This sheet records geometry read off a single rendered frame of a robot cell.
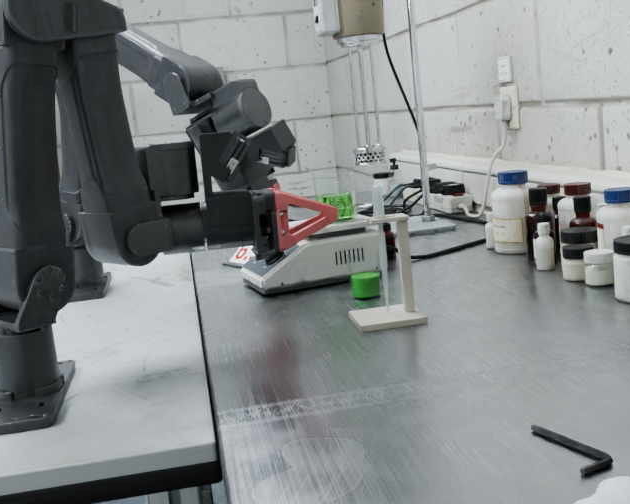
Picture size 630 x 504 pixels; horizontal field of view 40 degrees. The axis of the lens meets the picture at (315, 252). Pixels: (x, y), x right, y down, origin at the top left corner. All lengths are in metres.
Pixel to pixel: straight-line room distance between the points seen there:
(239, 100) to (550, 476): 0.71
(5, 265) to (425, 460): 0.46
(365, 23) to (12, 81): 0.96
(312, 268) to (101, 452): 0.60
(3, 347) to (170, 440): 0.23
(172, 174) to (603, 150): 0.79
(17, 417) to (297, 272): 0.54
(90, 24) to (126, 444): 0.41
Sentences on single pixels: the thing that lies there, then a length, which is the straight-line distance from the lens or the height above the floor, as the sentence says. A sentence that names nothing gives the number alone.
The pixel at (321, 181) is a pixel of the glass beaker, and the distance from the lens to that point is 1.30.
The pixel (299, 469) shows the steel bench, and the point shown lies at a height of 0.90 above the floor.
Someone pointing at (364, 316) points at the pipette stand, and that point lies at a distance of 1.05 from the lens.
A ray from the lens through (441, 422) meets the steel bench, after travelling 0.72.
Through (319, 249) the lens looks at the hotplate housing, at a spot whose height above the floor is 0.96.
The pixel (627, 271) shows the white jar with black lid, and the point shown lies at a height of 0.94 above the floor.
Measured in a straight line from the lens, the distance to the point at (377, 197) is 1.02.
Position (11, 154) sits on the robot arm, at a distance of 0.89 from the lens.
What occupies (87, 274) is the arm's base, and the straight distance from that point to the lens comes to 1.48.
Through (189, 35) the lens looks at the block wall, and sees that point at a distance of 3.75.
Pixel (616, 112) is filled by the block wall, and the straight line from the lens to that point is 1.45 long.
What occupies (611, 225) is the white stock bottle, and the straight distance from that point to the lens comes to 1.19.
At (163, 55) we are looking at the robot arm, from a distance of 1.26.
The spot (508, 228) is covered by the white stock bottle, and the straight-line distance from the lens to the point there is 1.40.
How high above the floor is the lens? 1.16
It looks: 9 degrees down
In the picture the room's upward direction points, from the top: 6 degrees counter-clockwise
